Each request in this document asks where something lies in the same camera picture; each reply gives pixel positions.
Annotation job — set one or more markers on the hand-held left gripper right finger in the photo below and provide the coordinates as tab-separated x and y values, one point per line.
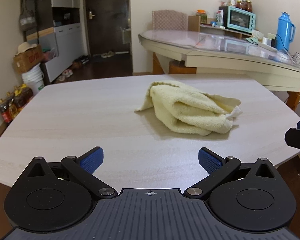
210	160

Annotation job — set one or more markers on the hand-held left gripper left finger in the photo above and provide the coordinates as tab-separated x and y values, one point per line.
92	158

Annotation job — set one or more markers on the pale yellow towel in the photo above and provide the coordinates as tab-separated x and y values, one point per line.
190	112

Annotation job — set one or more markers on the beige shoes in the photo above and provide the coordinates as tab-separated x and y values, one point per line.
60	79

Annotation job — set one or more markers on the white and pink shoes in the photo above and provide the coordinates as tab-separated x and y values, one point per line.
67	73

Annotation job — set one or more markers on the brown shoes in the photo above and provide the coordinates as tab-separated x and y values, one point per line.
77	65

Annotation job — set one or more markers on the blue thermos flask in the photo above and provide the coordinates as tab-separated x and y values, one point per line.
283	32

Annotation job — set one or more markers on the yellow cooking oil bottle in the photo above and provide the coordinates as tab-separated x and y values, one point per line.
13	106

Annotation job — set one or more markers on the glass-topped dining table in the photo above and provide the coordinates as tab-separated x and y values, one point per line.
215	62

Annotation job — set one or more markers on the white plastic bucket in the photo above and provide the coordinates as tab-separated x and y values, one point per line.
35	78

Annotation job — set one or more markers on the dark sauce bottle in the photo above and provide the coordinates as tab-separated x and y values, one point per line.
5	112

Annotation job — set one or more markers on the black sneakers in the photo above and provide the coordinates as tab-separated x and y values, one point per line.
83	60

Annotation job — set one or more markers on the green tissue pack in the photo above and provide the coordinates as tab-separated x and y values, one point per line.
255	38

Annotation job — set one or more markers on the tan slippers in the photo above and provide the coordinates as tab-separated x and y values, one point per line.
107	54

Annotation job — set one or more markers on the grey and dark cabinet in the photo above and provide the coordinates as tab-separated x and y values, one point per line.
65	45

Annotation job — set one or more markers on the cardboard box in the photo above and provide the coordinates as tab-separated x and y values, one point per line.
27	61

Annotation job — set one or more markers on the teal toaster oven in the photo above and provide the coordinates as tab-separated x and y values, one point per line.
241	18

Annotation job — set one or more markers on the metal bin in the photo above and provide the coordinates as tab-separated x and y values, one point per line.
126	36

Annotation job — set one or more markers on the straw hat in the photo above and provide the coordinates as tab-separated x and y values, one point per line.
26	47

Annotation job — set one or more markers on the red preserve jar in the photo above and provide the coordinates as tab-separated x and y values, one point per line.
247	5
239	5

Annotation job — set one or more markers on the white and red packet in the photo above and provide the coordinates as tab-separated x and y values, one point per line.
219	17

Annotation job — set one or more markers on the wooden desktop shelf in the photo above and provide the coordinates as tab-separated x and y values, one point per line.
193	23

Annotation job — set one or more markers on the blue storage box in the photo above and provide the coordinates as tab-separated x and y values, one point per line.
58	23

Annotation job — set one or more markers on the dark wooden door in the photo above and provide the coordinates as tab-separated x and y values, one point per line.
107	17

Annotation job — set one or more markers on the jar with orange lid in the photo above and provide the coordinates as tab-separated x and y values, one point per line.
201	16

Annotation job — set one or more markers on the grey hanging bag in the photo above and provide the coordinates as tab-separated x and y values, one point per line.
27	20

